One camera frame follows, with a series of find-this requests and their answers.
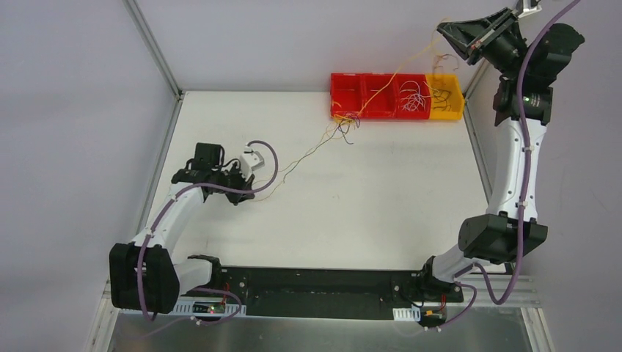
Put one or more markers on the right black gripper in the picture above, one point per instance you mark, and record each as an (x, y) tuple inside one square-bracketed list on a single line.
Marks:
[(485, 37)]

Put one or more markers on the yellow bin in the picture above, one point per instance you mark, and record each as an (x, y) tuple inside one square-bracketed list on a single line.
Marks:
[(447, 100)]

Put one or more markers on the right red bin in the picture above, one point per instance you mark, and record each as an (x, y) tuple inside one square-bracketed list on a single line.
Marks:
[(412, 97)]

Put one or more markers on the aluminium frame rail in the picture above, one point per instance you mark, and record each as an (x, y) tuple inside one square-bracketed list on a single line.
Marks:
[(517, 326)]

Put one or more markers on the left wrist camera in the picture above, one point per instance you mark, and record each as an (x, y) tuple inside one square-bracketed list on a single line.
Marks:
[(251, 160)]

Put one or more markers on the left red bin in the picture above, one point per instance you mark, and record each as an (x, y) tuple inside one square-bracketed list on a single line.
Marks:
[(346, 93)]

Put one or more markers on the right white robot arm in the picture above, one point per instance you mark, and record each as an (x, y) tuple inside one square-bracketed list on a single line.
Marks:
[(509, 229)]

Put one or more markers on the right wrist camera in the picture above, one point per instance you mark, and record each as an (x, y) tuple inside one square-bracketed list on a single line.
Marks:
[(524, 8)]

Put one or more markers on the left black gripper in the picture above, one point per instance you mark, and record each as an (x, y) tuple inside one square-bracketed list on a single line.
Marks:
[(233, 180)]

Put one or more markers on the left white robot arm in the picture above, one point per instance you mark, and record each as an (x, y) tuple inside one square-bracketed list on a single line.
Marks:
[(143, 275)]

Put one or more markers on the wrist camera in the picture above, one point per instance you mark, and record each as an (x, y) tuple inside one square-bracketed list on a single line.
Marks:
[(524, 8), (251, 160)]

